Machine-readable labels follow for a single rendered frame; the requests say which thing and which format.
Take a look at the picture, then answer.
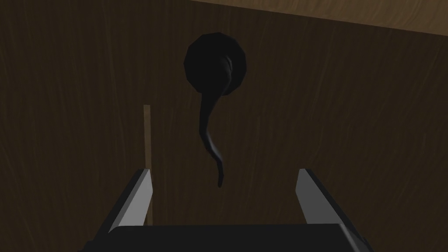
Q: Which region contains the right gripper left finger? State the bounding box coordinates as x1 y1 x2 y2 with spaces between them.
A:
100 168 154 235

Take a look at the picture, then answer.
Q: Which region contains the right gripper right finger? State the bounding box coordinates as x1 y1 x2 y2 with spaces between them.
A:
295 168 350 227

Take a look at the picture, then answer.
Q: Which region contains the dark brown wooden door leaf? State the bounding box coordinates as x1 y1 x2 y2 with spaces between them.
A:
0 0 448 252

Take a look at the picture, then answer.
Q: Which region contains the black door lever handle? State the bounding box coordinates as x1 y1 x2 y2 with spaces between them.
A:
183 32 248 189

